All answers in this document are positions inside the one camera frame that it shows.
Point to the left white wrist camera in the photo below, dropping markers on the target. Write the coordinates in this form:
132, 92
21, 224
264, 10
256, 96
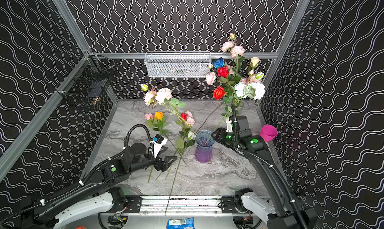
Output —
157, 143

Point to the purple blue glass vase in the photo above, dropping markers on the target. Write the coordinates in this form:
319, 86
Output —
205, 141

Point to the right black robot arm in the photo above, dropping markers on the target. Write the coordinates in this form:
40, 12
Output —
285, 211

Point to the frosted clear glass vase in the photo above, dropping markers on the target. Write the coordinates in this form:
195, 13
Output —
239, 110

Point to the white wire mesh basket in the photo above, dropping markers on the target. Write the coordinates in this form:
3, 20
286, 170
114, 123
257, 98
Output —
178, 64

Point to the pink peony flower stem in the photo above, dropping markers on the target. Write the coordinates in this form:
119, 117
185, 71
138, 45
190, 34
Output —
237, 52

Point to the orange yellow rose stem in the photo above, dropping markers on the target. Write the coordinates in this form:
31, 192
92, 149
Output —
156, 122

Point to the cream rose flower stem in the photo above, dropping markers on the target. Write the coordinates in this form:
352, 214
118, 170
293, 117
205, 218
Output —
254, 62

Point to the black wire basket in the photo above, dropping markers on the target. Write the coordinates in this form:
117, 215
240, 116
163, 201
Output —
88, 89

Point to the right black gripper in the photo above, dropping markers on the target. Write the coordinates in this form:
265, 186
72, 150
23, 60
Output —
233, 121

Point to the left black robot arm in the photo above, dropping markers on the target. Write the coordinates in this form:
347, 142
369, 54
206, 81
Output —
97, 192

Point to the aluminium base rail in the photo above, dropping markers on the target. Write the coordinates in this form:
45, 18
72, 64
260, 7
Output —
173, 206

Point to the magenta plastic goblet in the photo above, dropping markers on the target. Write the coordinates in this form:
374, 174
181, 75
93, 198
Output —
268, 133

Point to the pink double flower stem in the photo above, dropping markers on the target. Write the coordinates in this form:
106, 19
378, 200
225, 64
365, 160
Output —
211, 76

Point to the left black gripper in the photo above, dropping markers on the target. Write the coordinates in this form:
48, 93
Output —
160, 163

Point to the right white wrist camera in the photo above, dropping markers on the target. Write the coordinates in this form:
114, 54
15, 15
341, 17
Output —
229, 123

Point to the white peony flower stem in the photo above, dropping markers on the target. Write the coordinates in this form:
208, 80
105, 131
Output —
240, 92

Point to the blue rose flower stem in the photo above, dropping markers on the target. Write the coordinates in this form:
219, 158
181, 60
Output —
218, 63

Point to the white rose flower stem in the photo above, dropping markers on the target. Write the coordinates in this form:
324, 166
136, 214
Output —
186, 140

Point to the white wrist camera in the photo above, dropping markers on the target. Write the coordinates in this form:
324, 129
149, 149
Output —
157, 143
229, 123

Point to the blue snack packet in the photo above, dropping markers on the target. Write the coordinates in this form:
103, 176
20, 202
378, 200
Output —
181, 223

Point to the red pink rose stem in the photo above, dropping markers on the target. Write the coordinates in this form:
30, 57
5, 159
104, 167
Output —
185, 121

